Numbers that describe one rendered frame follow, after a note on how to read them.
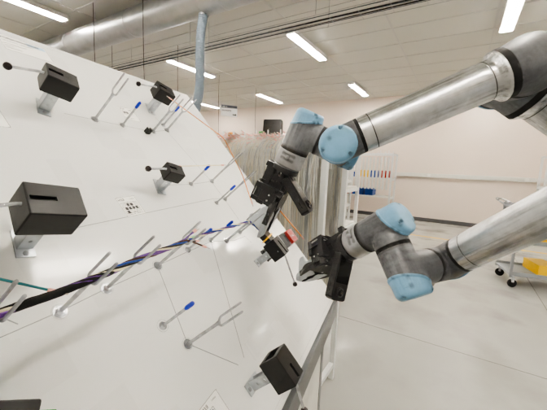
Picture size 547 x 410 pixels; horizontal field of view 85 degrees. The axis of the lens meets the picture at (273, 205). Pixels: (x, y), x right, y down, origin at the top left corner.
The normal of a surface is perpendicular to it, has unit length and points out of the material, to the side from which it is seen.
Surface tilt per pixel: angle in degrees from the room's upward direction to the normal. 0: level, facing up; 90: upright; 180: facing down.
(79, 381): 48
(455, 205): 90
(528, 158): 90
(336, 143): 90
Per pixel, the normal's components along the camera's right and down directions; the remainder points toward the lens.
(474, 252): -0.73, 0.35
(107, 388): 0.72, -0.59
